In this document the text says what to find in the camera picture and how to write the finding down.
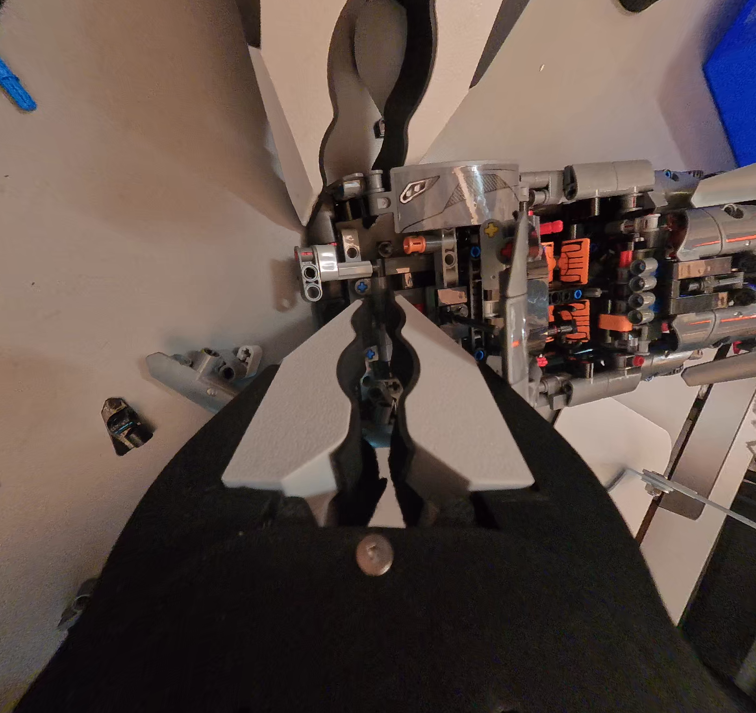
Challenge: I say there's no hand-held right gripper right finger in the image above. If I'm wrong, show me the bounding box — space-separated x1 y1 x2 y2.
390 294 536 528

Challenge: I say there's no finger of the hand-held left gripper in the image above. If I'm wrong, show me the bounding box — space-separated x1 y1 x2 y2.
247 0 372 229
369 0 522 174

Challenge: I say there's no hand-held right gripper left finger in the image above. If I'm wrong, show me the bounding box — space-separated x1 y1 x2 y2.
220 300 387 528

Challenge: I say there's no grey lego fender assembly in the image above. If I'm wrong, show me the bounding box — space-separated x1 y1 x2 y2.
146 344 263 414

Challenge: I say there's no grey lego car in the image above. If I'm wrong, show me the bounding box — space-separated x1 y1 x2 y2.
293 161 756 433

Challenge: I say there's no black triangular lego panel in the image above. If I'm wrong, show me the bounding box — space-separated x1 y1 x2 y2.
100 397 154 457

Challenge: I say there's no long blue lego pin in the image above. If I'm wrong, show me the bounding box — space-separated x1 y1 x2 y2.
0 57 37 113

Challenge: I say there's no dark grey lego connector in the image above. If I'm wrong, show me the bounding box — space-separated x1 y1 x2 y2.
57 577 98 631

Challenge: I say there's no white book stand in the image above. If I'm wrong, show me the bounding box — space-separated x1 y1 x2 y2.
554 382 756 628

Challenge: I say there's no blue storage bin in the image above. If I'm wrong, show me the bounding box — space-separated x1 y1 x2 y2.
702 7 756 168

